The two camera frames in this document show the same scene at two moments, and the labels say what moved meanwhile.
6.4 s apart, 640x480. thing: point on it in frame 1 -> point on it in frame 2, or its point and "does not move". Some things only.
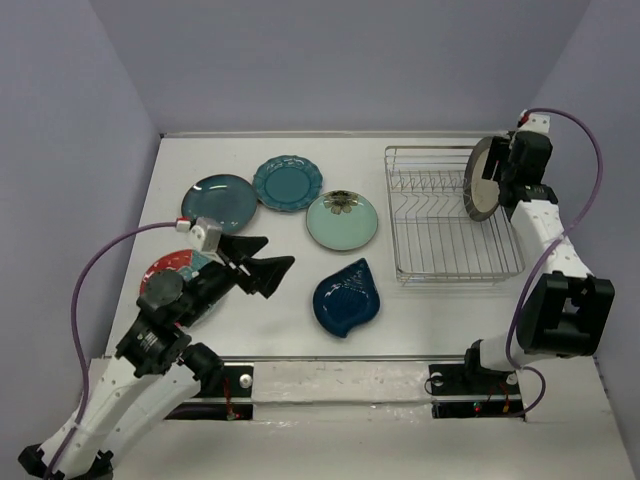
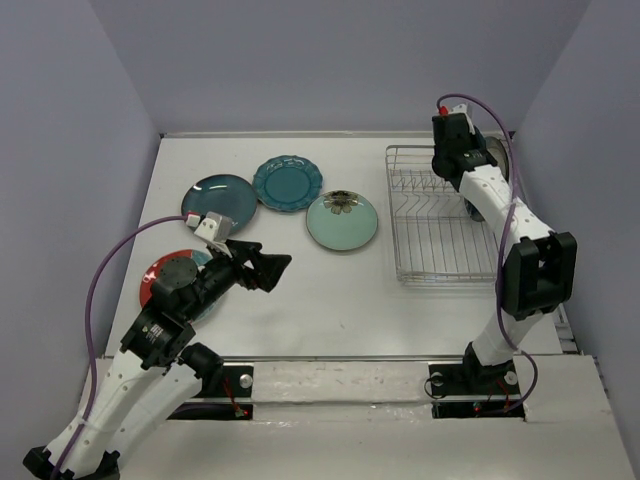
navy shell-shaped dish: (346, 298) -> (473, 211)
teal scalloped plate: (287, 183) does not move
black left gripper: (267, 273) does not move
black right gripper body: (507, 167) -> (477, 140)
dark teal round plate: (224, 197) does not move
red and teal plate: (186, 263) does not move
